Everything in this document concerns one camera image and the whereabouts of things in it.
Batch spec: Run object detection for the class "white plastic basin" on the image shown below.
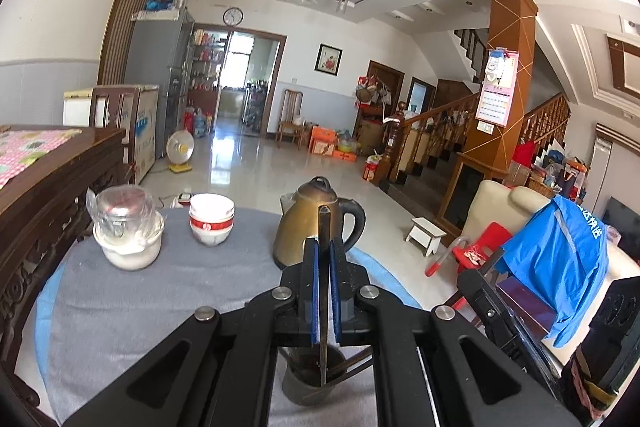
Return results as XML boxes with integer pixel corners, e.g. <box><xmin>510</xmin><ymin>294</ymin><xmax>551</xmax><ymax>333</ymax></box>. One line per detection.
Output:
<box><xmin>93</xmin><ymin>212</ymin><xmax>165</xmax><ymax>271</ymax></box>

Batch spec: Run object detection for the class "black television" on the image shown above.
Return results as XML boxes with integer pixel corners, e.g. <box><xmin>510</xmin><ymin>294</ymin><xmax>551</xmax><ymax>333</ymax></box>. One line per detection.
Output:
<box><xmin>602</xmin><ymin>197</ymin><xmax>640</xmax><ymax>258</ymax></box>

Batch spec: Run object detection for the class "grey perforated utensil holder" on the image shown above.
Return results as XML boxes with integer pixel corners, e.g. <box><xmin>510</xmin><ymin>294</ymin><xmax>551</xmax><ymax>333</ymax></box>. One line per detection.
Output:
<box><xmin>281</xmin><ymin>347</ymin><xmax>376</xmax><ymax>407</ymax></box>

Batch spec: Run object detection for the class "shelf of bottles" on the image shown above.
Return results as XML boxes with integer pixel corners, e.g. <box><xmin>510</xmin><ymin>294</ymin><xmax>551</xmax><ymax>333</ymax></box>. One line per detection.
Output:
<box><xmin>187</xmin><ymin>29</ymin><xmax>226</xmax><ymax>90</ymax></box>

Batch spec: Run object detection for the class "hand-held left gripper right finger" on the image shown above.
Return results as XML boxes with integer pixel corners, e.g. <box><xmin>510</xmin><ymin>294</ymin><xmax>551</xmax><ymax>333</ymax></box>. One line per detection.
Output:
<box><xmin>330</xmin><ymin>237</ymin><xmax>583</xmax><ymax>427</ymax></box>

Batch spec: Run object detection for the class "dark chair with purple seat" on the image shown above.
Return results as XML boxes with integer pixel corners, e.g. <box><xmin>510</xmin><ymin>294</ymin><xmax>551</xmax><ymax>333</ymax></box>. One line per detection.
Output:
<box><xmin>495</xmin><ymin>274</ymin><xmax>558</xmax><ymax>343</ymax></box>

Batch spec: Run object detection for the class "group of dark chopsticks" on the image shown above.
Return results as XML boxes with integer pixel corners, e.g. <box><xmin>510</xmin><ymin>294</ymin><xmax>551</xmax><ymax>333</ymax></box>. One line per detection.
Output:
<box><xmin>287</xmin><ymin>349</ymin><xmax>373</xmax><ymax>385</ymax></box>

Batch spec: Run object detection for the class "tall-backed wooden chair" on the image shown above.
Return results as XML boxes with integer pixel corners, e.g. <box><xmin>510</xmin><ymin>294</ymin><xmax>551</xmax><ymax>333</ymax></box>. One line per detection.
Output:
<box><xmin>276</xmin><ymin>89</ymin><xmax>305</xmax><ymax>150</ymax></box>

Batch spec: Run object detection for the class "gold electric kettle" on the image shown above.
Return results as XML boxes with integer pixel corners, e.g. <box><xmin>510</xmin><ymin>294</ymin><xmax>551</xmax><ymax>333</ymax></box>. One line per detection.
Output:
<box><xmin>272</xmin><ymin>176</ymin><xmax>367</xmax><ymax>270</ymax></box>

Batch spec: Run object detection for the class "blue jacket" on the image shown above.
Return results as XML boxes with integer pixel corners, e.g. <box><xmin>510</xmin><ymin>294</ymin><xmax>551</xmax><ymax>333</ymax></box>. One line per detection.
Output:
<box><xmin>500</xmin><ymin>194</ymin><xmax>610</xmax><ymax>348</ymax></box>

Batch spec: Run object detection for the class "red child chair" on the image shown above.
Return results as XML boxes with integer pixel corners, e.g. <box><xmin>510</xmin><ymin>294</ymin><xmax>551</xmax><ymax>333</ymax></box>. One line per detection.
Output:
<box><xmin>425</xmin><ymin>222</ymin><xmax>513</xmax><ymax>313</ymax></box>

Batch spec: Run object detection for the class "blue tablecloth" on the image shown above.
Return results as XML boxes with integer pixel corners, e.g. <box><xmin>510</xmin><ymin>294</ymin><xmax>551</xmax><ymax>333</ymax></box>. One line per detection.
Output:
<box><xmin>34</xmin><ymin>247</ymin><xmax>423</xmax><ymax>358</ymax></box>

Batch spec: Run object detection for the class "red gift box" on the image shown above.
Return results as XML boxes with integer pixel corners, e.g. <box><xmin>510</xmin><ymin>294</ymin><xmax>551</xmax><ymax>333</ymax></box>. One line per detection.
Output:
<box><xmin>362</xmin><ymin>154</ymin><xmax>383</xmax><ymax>184</ymax></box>

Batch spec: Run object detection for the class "orange cardboard box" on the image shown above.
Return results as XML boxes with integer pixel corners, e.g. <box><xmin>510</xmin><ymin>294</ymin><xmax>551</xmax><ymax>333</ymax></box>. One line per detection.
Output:
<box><xmin>310</xmin><ymin>126</ymin><xmax>337</xmax><ymax>156</ymax></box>

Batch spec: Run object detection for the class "wooden staircase railing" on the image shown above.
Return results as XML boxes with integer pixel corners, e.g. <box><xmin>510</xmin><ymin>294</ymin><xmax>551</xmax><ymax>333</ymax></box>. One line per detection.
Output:
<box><xmin>385</xmin><ymin>27</ymin><xmax>571</xmax><ymax>188</ymax></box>

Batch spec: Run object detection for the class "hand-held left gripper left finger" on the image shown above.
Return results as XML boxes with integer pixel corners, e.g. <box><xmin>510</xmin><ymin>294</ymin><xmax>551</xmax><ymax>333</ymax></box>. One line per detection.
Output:
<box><xmin>62</xmin><ymin>237</ymin><xmax>321</xmax><ymax>427</ymax></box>

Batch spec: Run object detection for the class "pink wall calendar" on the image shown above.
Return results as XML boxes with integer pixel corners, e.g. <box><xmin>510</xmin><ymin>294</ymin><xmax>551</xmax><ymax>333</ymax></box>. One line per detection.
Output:
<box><xmin>475</xmin><ymin>48</ymin><xmax>517</xmax><ymax>128</ymax></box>

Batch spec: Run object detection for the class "plastic-wrapped steel bowl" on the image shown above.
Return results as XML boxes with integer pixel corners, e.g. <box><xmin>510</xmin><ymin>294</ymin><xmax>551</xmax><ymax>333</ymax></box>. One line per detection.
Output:
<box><xmin>86</xmin><ymin>186</ymin><xmax>156</xmax><ymax>244</ymax></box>

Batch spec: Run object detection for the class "dark carved wooden sideboard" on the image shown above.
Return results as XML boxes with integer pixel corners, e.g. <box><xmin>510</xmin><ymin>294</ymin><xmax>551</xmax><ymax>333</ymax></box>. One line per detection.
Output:
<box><xmin>0</xmin><ymin>124</ymin><xmax>128</xmax><ymax>408</ymax></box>

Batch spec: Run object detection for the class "red and white bowl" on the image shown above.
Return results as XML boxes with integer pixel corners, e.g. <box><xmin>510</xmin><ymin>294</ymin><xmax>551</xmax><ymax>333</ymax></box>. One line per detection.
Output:
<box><xmin>190</xmin><ymin>216</ymin><xmax>235</xmax><ymax>248</ymax></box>
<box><xmin>190</xmin><ymin>193</ymin><xmax>235</xmax><ymax>223</ymax></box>

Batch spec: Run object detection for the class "white chest freezer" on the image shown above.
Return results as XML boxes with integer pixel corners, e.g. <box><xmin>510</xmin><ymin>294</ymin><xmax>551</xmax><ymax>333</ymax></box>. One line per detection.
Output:
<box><xmin>63</xmin><ymin>84</ymin><xmax>160</xmax><ymax>185</ymax></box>

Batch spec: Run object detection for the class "pink patterned table cover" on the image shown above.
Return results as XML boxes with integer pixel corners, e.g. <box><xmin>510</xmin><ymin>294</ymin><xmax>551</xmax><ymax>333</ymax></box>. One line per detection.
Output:
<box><xmin>0</xmin><ymin>129</ymin><xmax>83</xmax><ymax>190</ymax></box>

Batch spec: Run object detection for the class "small white stool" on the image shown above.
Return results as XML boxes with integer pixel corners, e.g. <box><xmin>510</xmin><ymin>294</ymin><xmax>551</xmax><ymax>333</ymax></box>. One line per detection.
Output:
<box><xmin>405</xmin><ymin>217</ymin><xmax>447</xmax><ymax>258</ymax></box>

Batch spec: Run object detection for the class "white standing air conditioner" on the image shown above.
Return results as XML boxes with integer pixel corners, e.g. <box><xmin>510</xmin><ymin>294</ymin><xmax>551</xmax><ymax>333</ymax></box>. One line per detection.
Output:
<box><xmin>592</xmin><ymin>123</ymin><xmax>613</xmax><ymax>198</ymax></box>

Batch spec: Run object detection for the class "brown wooden chair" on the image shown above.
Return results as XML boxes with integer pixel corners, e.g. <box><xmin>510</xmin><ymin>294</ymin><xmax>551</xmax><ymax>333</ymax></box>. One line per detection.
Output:
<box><xmin>89</xmin><ymin>86</ymin><xmax>141</xmax><ymax>182</ymax></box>

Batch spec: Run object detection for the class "white round fan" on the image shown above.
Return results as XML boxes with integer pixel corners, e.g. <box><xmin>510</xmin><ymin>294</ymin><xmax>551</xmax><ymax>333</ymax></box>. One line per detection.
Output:
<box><xmin>166</xmin><ymin>130</ymin><xmax>196</xmax><ymax>174</ymax></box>

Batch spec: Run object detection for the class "dark wooden chopstick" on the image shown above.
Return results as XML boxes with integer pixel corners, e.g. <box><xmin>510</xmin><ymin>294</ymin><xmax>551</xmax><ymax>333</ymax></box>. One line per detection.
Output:
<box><xmin>319</xmin><ymin>205</ymin><xmax>332</xmax><ymax>385</ymax></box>

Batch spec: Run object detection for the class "orange wooden column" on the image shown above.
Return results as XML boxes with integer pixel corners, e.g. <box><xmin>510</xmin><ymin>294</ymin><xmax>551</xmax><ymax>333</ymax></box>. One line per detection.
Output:
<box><xmin>462</xmin><ymin>0</ymin><xmax>539</xmax><ymax>188</ymax></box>

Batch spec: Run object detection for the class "grey tablecloth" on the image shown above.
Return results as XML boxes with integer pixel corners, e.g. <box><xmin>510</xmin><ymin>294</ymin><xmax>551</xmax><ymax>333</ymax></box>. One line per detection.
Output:
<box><xmin>47</xmin><ymin>207</ymin><xmax>421</xmax><ymax>425</ymax></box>

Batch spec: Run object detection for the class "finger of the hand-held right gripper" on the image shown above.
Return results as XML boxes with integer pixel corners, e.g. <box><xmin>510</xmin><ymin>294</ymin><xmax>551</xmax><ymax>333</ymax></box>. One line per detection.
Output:
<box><xmin>457</xmin><ymin>268</ymin><xmax>566</xmax><ymax>403</ymax></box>

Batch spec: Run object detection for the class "grey refrigerator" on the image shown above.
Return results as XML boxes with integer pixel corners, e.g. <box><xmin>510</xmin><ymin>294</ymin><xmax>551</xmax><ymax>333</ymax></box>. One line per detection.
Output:
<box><xmin>124</xmin><ymin>8</ymin><xmax>196</xmax><ymax>142</ymax></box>

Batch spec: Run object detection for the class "framed flower picture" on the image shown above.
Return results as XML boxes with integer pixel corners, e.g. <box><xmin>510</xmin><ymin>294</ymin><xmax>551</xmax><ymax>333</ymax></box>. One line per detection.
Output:
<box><xmin>314</xmin><ymin>43</ymin><xmax>344</xmax><ymax>74</ymax></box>

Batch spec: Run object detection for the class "beige sofa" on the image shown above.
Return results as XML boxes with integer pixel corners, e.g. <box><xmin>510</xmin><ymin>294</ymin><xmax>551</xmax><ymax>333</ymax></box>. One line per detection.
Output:
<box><xmin>457</xmin><ymin>179</ymin><xmax>640</xmax><ymax>368</ymax></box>

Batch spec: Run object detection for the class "brown slatted door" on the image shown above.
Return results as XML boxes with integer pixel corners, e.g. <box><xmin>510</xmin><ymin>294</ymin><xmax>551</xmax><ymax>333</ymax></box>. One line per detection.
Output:
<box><xmin>97</xmin><ymin>0</ymin><xmax>173</xmax><ymax>86</ymax></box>

